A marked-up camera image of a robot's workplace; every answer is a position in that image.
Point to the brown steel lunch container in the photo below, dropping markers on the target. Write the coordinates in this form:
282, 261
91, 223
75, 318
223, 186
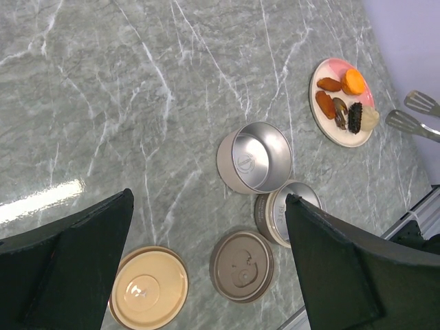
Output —
269, 210

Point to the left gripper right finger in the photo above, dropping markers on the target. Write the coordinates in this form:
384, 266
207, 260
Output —
352, 279

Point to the white steamed bun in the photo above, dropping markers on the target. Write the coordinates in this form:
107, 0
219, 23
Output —
370, 118

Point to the orange sweet potato piece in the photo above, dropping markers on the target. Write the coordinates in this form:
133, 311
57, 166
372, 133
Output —
352, 82

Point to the black sea cucumber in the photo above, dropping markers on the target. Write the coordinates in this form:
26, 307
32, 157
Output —
355, 117

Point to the aluminium rail frame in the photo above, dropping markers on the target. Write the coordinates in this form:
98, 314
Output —
421, 221

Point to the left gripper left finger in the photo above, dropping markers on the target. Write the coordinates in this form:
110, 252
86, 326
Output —
60, 275

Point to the brown mushroom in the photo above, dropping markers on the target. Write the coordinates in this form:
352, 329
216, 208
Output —
341, 111

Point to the beige round lid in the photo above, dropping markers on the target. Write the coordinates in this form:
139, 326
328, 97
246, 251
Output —
150, 288

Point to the brown round lid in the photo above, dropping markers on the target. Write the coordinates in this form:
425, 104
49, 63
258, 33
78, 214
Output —
242, 266

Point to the pink white plate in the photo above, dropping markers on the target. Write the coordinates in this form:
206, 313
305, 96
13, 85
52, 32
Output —
337, 130

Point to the beige steel lunch container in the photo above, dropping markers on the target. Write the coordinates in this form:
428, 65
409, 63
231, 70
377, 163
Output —
255, 159

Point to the metal tongs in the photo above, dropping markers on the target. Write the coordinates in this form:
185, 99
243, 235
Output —
404, 122

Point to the fried brown food piece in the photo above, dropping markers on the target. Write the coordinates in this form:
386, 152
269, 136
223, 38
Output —
329, 84

